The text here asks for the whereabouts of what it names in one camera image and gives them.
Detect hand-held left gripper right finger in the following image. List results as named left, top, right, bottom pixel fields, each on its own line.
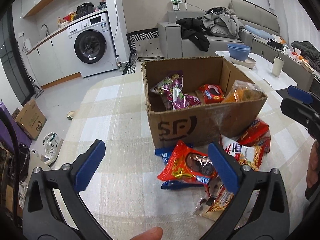
left=207, top=142, right=290, bottom=240

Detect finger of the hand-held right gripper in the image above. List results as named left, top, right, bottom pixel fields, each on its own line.
left=280, top=98, right=320, bottom=130
left=287, top=85, right=314, bottom=104

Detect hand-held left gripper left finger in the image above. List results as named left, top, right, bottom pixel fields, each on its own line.
left=22, top=139, right=107, bottom=240

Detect white crispy noodle packet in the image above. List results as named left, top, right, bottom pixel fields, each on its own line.
left=221, top=135, right=265, bottom=173

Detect red cookie packet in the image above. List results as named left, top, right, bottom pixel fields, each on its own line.
left=199, top=84, right=225, bottom=105
left=157, top=140, right=217, bottom=188

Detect clear dark cookie packet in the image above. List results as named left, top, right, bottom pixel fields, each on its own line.
left=192, top=177, right=225, bottom=216

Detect red ring snack packet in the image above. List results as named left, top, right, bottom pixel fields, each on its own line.
left=237, top=119, right=272, bottom=153

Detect brown cardboard box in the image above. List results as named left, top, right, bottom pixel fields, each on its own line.
left=141, top=56, right=268, bottom=148

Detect orange clear long packet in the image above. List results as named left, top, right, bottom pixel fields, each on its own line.
left=221, top=80, right=267, bottom=103

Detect blue cookie packet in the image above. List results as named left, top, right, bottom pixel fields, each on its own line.
left=154, top=144, right=209, bottom=192

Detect purple cartoon snack packet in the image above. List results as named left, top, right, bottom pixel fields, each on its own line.
left=151, top=71, right=185, bottom=101

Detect person's right hand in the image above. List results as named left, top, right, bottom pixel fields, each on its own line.
left=306, top=141, right=320, bottom=188

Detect person's left hand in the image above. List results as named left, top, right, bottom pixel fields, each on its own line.
left=134, top=226, right=163, bottom=240

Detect cream tumbler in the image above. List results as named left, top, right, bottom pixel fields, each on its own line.
left=272, top=56, right=284, bottom=77

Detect oranges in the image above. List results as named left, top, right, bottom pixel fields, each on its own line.
left=291, top=52, right=310, bottom=62

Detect white coffee table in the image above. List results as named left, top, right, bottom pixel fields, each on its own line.
left=215, top=51, right=297, bottom=90

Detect dark green jacket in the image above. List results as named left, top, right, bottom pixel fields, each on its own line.
left=291, top=41, right=320, bottom=70

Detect white green sneakers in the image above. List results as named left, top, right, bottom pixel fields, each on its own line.
left=30, top=132, right=63, bottom=166

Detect grey side cabinet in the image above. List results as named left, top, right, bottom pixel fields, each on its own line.
left=251, top=37, right=315, bottom=85

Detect black box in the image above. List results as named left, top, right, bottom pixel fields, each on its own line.
left=267, top=38, right=284, bottom=49

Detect stacked beige plates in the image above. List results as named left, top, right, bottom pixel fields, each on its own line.
left=230, top=56, right=257, bottom=69

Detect black plastic bag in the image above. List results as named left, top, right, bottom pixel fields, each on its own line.
left=16, top=142, right=31, bottom=180

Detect stacked blue bowls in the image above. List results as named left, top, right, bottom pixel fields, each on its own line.
left=227, top=43, right=251, bottom=62

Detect light blue pillow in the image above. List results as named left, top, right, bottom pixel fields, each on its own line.
left=244, top=25, right=272, bottom=40

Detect small printed cardboard box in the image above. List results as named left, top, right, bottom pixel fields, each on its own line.
left=15, top=99, right=47, bottom=140

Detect floor mop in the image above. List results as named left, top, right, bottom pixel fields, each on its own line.
left=29, top=76, right=44, bottom=100

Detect grey clothes pile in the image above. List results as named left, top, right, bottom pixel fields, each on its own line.
left=202, top=6, right=247, bottom=39

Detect patterned folded mat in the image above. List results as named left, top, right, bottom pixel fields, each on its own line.
left=122, top=52, right=138, bottom=75

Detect white kitchen base cabinets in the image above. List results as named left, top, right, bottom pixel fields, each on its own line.
left=26, top=27, right=82, bottom=88

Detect white washing machine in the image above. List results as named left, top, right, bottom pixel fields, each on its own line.
left=66, top=12, right=118, bottom=78

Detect black jacket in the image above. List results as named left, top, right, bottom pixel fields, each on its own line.
left=176, top=18, right=210, bottom=51

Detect dark glass door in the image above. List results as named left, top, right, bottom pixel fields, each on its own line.
left=0, top=12, right=33, bottom=103

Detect black white patterned cushion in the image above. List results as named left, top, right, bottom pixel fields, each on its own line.
left=126, top=29, right=165, bottom=62

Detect grey sofa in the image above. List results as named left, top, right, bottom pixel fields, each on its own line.
left=157, top=0, right=280, bottom=59

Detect food items on washer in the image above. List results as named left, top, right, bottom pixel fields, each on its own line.
left=57, top=11, right=78, bottom=28

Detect black pressure cooker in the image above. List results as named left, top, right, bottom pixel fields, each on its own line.
left=76, top=2, right=95, bottom=18

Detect white kitchen wall cabinets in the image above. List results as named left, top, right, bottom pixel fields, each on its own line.
left=21, top=0, right=63, bottom=18

